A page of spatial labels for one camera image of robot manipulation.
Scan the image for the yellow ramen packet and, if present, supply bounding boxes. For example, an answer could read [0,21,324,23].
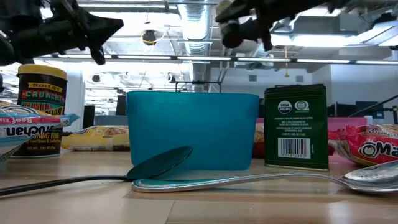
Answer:
[61,125,131,152]

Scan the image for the black tall box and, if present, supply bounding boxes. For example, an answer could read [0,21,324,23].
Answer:
[83,105,96,129]

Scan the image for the black ceiling dome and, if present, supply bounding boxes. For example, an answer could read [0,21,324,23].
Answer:
[142,29,157,46]

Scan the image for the dark green spice tin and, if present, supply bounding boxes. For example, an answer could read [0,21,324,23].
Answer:
[263,83,330,172]

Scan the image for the blue rectangular plastic bin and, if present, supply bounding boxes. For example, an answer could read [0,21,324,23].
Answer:
[126,90,260,171]

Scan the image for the dark background monitors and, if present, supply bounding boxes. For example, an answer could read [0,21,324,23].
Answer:
[329,100,398,125]

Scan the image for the silver ceiling air duct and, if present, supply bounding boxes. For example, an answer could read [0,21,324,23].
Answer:
[177,0,215,93]

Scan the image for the long ceiling light strip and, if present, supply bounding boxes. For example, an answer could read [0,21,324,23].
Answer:
[34,54,398,65]

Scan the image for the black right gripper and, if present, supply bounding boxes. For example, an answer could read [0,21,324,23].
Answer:
[215,0,346,52]

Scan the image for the white pillar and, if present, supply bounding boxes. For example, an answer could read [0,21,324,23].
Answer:
[63,70,85,133]

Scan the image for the dark red ramen packet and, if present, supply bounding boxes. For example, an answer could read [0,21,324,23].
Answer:
[252,123,266,158]

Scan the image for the silver metal spoon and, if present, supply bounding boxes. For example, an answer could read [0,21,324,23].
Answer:
[131,160,398,195]

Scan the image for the yellow-lid seasoning jar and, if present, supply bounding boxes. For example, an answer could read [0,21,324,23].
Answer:
[12,64,68,159]

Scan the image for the black spoon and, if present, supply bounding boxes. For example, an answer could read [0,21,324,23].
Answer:
[0,145,193,197]

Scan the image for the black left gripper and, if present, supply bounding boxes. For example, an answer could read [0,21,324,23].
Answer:
[15,0,124,66]

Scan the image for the bright red ramen packet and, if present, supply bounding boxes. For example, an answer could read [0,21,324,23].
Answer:
[328,124,398,167]

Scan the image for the red plastic bin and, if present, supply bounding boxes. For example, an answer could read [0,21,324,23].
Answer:
[256,117,368,132]

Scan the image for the blue-edged ramen packet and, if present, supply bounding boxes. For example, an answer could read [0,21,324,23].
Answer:
[0,101,81,162]

